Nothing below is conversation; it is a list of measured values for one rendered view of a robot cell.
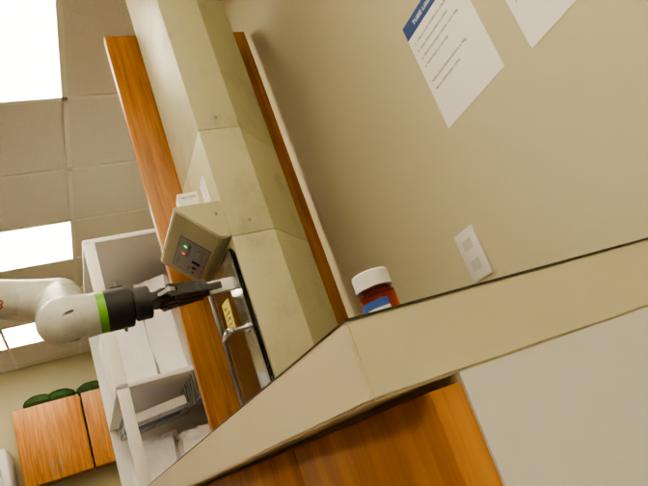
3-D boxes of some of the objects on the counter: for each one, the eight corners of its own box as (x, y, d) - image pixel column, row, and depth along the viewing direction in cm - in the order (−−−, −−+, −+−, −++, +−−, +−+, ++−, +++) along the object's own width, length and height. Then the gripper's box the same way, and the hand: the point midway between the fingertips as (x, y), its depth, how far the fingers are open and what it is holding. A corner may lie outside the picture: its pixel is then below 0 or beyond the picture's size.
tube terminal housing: (342, 419, 168) (259, 179, 191) (391, 397, 141) (288, 121, 164) (258, 449, 158) (181, 191, 181) (293, 431, 130) (198, 129, 153)
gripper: (130, 280, 130) (235, 257, 140) (127, 299, 141) (225, 278, 151) (138, 311, 128) (245, 287, 138) (134, 329, 139) (233, 306, 149)
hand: (220, 285), depth 143 cm, fingers closed
